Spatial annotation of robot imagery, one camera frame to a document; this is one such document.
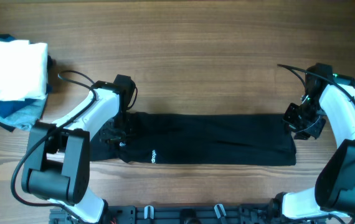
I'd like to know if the light blue denim garment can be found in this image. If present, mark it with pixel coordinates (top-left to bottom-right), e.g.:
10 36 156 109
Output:
0 96 47 132

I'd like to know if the dark blue folded garment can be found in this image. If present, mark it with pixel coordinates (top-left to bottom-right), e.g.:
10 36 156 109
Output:
0 33 54 119

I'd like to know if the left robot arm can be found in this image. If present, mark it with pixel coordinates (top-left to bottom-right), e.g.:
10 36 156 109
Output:
11 75 137 223

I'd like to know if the black t-shirt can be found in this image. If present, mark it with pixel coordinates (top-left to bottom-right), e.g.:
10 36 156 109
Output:
91 112 296 166

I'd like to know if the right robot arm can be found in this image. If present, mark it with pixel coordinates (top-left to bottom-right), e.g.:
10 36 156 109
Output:
280 63 355 223

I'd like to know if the white folded cloth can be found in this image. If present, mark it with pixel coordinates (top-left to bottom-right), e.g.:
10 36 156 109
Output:
0 39 49 103

